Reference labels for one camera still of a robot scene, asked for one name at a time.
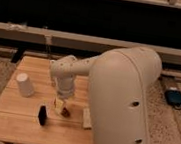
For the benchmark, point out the wooden cutting board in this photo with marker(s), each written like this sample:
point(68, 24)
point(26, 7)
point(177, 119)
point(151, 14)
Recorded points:
point(19, 121)

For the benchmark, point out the black eraser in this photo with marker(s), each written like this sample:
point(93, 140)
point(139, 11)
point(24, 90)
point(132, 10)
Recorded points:
point(42, 115)

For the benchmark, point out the blue power adapter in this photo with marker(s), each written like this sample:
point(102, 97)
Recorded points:
point(173, 97)

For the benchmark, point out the red chili pepper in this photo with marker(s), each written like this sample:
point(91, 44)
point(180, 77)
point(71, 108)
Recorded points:
point(65, 113)

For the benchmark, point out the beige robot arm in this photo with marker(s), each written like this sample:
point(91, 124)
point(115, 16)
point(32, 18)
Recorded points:
point(117, 88)

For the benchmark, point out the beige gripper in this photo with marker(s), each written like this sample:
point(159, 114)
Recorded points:
point(65, 91)

